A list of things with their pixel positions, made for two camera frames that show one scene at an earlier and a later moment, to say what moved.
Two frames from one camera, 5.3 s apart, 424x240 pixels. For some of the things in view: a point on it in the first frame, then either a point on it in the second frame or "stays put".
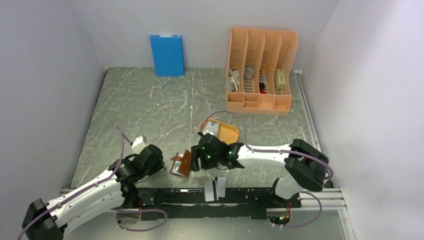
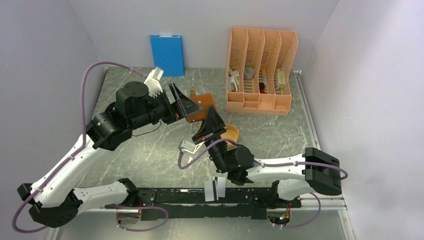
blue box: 167,55 stays put
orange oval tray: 228,133 stays put
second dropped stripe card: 221,186 stays put
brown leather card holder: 181,164 to 204,100
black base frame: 239,204 stays put
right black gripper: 195,150 to 213,123
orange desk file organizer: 260,66 stays put
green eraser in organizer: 280,79 stays put
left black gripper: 158,164 to 185,105
